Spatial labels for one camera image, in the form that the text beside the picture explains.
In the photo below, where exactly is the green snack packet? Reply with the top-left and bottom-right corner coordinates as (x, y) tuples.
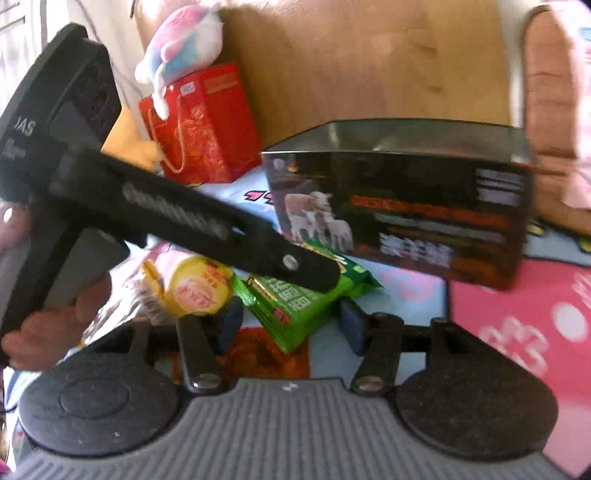
(232, 239), (381, 354)

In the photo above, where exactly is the orange red snack packet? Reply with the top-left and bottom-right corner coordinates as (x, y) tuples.
(170, 326), (312, 387)

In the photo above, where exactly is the yellow lid jelly cup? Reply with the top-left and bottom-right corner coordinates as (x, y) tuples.
(163, 256), (235, 318)

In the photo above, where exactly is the mixed snack packet pile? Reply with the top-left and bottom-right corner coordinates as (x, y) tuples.
(80, 242), (189, 347)

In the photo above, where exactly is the person's left hand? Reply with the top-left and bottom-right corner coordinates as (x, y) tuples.
(1, 274), (111, 372)

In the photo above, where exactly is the yellow plush duck toy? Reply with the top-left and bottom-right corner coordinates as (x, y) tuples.
(100, 106), (163, 173)

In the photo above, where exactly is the pink blue plush toy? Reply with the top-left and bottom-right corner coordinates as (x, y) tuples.
(134, 4), (223, 120)

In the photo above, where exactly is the red gift bag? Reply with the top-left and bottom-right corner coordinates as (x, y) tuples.
(139, 62), (262, 185)

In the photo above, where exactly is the black sheep-print storage box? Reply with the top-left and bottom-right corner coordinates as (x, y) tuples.
(263, 119), (535, 290)

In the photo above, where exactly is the Peppa Pig blue blanket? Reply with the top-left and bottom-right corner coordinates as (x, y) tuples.
(0, 161), (591, 479)

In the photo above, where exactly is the wooden headboard panel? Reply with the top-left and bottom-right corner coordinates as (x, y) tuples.
(219, 1), (511, 146)

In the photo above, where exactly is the pink snack bag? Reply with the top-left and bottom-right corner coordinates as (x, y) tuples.
(550, 1), (590, 210)

